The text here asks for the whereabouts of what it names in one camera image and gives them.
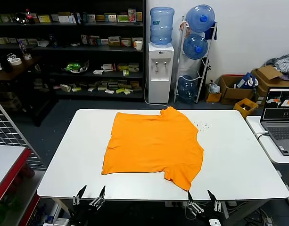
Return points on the flat white box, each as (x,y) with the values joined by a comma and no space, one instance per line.
(98,72)

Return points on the yellow plastic bin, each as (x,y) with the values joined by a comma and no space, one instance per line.
(245,108)

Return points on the large white table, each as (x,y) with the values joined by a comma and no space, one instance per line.
(229,164)

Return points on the white green medicine box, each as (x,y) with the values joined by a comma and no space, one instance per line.
(133,67)

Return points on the white red medicine box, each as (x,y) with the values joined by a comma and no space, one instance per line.
(109,67)

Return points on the tall pink box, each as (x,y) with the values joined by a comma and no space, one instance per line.
(132,15)

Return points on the white paper cup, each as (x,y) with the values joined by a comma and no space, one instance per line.
(139,45)

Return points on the open red-rimmed cardboard box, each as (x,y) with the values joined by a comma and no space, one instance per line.
(231,91)

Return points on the pink cloth strip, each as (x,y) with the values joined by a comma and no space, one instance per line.
(182,26)

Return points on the small white side table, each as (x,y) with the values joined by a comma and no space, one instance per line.
(264,150)

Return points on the orange t-shirt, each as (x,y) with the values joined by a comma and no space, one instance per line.
(153,146)

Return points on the white tape roll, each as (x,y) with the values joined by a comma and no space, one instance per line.
(15,61)

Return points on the purple tinted bottle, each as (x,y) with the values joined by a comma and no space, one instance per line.
(23,48)

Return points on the brown wooden desk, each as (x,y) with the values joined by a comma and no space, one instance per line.
(14,70)

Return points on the upright blue water jug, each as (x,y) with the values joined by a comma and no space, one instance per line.
(162,26)

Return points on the small green yellow box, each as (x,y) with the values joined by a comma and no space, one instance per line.
(126,72)

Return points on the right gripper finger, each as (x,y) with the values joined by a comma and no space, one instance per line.
(192,201)
(215,200)

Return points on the cola bottle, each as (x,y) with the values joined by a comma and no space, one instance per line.
(29,17)

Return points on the black shelf unit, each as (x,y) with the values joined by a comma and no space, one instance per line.
(64,49)

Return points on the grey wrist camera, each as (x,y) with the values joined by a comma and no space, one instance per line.
(215,222)
(61,222)

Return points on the small cardboard box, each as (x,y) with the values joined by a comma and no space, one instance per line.
(213,97)

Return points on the pile of grey clothes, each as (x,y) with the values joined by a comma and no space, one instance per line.
(284,63)

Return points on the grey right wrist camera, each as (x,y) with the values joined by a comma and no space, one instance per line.
(215,222)

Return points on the yellow medicine box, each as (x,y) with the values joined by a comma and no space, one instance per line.
(122,66)

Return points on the white water dispenser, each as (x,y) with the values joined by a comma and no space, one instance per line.
(159,75)

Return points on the blue white bag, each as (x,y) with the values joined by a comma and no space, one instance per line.
(245,81)

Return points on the orange box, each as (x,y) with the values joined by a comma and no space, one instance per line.
(139,16)

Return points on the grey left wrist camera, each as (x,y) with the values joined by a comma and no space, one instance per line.
(61,222)

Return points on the shiny glass bowl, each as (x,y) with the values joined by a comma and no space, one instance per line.
(21,18)

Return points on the grey plastic bag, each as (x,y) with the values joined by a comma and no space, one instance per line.
(213,88)

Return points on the yellow white box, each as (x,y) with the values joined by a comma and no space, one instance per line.
(114,40)

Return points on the grey laptop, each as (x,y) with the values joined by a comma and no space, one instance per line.
(279,133)

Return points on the black flask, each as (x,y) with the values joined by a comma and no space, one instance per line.
(6,64)

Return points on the cardboard box with flap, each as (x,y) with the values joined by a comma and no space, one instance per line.
(268,73)

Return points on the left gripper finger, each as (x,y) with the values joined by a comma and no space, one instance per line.
(100,196)
(79,194)

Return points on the bowl with green packets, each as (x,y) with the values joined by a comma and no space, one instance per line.
(74,67)

